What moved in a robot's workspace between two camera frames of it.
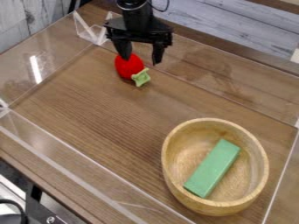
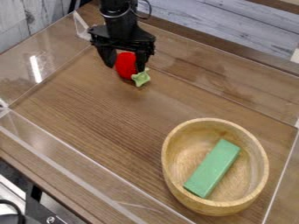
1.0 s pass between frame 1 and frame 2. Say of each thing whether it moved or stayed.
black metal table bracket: stayed
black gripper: moved
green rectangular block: stayed
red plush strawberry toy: stayed
